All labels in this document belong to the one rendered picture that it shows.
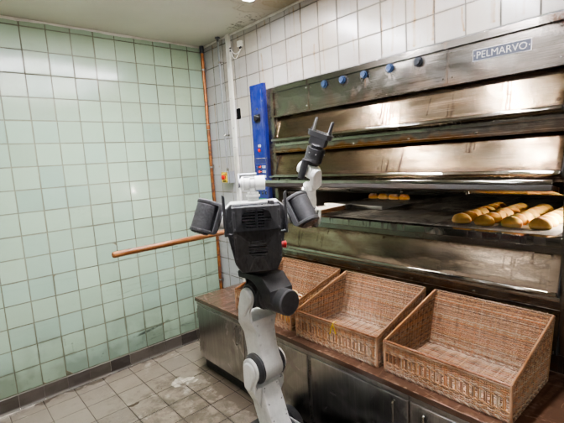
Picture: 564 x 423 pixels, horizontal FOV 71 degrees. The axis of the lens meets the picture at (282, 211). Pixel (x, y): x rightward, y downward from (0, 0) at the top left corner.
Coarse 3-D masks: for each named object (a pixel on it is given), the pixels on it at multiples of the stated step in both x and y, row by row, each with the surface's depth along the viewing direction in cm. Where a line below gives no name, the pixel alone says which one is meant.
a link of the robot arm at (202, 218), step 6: (198, 204) 175; (204, 204) 174; (198, 210) 174; (204, 210) 174; (210, 210) 174; (216, 210) 178; (198, 216) 173; (204, 216) 173; (210, 216) 174; (192, 222) 174; (198, 222) 173; (204, 222) 173; (210, 222) 175; (204, 228) 173; (210, 228) 175
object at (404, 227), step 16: (352, 224) 250; (368, 224) 241; (384, 224) 233; (400, 224) 225; (416, 224) 221; (496, 240) 187; (512, 240) 182; (528, 240) 177; (544, 240) 173; (560, 240) 168
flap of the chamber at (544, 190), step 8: (272, 184) 281; (280, 184) 274; (288, 184) 268; (296, 184) 262; (328, 184) 242; (336, 184) 237; (344, 184) 232; (352, 184) 228; (360, 184) 224; (368, 184) 220; (376, 184) 216; (384, 184) 212; (392, 184) 209; (400, 184) 205; (408, 184) 202; (416, 184) 198; (424, 184) 195; (432, 184) 192; (440, 184) 189; (448, 184) 186; (456, 184) 184; (440, 192) 209; (448, 192) 204; (456, 192) 200; (464, 192) 196; (472, 192) 192; (480, 192) 188; (488, 192) 185; (496, 192) 182; (504, 192) 178; (512, 192) 175; (520, 192) 172; (528, 192) 169; (536, 192) 166; (544, 192) 163; (552, 192) 161; (560, 192) 163
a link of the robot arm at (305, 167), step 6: (306, 156) 191; (300, 162) 197; (306, 162) 189; (312, 162) 190; (318, 162) 191; (300, 168) 191; (306, 168) 191; (312, 168) 191; (318, 168) 194; (300, 174) 192; (306, 174) 194
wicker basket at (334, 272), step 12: (288, 264) 295; (300, 264) 286; (312, 264) 278; (300, 276) 284; (312, 276) 276; (336, 276) 258; (240, 288) 274; (300, 288) 283; (312, 288) 275; (336, 288) 259; (300, 300) 237; (276, 312) 261; (276, 324) 242; (288, 324) 234
